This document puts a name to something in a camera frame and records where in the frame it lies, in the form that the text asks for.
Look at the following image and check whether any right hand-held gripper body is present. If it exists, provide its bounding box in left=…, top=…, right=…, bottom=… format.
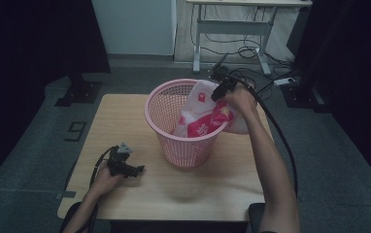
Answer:
left=210, top=52, right=240, bottom=92

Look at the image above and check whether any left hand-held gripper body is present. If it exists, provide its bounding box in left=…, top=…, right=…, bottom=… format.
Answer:
left=106, top=142, right=135, bottom=179

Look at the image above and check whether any white and red plastic bag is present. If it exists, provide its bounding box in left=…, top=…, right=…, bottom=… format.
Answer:
left=172, top=79, right=252, bottom=139

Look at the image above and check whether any pink plastic basket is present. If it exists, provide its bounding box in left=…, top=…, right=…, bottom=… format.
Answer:
left=144, top=78, right=232, bottom=169

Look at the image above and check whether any person's right hand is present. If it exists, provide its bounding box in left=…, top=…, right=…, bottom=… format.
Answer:
left=220, top=82, right=259, bottom=121

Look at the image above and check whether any person's left hand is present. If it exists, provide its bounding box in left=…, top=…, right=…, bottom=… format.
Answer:
left=89, top=159, right=127, bottom=198

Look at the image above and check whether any white power strip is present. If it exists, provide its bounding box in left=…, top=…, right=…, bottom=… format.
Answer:
left=273, top=77, right=296, bottom=87

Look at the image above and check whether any black stand base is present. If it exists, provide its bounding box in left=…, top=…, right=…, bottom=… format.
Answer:
left=54, top=73, right=104, bottom=108
left=280, top=82, right=333, bottom=114

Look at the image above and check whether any white cabinet panel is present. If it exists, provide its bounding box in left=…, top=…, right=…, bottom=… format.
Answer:
left=90, top=0, right=178, bottom=57

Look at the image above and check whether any dark curtain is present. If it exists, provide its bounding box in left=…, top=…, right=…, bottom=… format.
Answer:
left=286, top=0, right=371, bottom=193
left=0, top=0, right=112, bottom=192

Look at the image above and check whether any left hand-held gripper black cable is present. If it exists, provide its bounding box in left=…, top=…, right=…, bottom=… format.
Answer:
left=76, top=146, right=118, bottom=233

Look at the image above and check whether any hand-held gripper black cable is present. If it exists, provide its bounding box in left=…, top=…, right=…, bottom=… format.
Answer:
left=76, top=146, right=118, bottom=233
left=230, top=76, right=302, bottom=200

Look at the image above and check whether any tangle of black floor cables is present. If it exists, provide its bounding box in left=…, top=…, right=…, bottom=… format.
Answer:
left=189, top=4, right=302, bottom=95

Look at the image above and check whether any white desk frame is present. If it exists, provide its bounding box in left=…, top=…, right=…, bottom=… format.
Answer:
left=186, top=0, right=314, bottom=77

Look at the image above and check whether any right hand-held gripper black cable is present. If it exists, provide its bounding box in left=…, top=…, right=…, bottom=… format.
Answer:
left=230, top=76, right=302, bottom=200

